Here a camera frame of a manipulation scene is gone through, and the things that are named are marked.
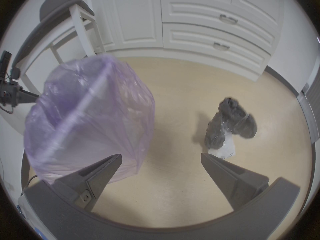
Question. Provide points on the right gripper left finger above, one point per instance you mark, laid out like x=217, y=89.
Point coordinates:
x=97, y=179

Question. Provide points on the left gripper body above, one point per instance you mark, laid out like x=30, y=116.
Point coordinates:
x=15, y=95

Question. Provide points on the purple plastic bag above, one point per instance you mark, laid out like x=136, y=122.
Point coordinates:
x=75, y=84

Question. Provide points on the white chair with grey cushions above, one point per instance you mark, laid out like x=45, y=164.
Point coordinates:
x=80, y=26

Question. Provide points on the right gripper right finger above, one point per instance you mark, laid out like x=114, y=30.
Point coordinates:
x=232, y=181

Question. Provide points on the white wardrobe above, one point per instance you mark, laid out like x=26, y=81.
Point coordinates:
x=135, y=16

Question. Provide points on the white printed wrapper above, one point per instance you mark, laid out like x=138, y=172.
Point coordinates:
x=226, y=149

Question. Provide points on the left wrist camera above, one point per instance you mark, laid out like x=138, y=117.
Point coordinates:
x=15, y=73

